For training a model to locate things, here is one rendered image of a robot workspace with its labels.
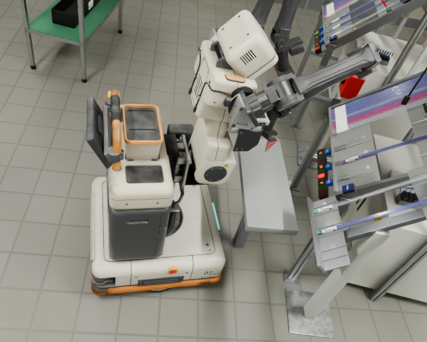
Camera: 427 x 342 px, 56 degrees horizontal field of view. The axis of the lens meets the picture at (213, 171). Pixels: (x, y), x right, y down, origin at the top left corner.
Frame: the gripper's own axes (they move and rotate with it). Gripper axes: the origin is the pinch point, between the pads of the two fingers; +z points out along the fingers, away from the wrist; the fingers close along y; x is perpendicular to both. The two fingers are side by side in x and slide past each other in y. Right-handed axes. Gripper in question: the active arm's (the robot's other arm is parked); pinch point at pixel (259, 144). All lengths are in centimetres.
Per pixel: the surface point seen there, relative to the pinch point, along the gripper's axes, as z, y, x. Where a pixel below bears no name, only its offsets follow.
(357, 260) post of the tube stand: 19, -65, -6
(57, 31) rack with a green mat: 29, 197, 3
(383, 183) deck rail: -10, -53, -21
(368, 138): -14, -30, -45
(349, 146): -6.5, -25.7, -40.2
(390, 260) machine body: 38, -72, -50
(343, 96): -6, 13, -100
